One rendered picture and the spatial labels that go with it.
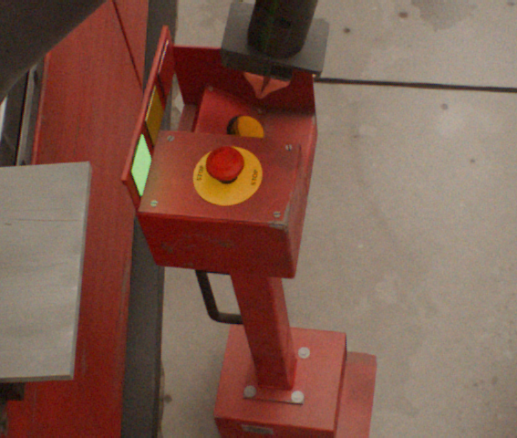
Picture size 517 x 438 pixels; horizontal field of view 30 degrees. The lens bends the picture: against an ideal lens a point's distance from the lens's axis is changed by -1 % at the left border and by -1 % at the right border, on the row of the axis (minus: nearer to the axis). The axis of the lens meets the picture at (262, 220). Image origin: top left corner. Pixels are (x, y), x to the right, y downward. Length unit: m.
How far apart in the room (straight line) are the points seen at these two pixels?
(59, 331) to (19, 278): 0.06
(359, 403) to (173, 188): 0.79
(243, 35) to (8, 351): 0.41
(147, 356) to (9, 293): 1.02
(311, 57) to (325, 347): 0.76
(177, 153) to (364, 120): 1.01
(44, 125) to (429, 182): 0.99
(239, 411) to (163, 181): 0.66
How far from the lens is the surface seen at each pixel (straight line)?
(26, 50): 0.43
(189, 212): 1.00
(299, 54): 0.98
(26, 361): 0.72
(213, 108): 1.12
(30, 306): 0.73
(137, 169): 0.99
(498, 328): 1.80
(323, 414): 1.60
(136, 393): 1.73
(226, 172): 0.99
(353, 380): 1.74
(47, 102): 1.16
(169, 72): 1.08
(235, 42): 0.97
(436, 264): 1.85
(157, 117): 1.05
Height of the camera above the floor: 1.62
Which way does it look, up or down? 59 degrees down
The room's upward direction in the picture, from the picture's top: 11 degrees counter-clockwise
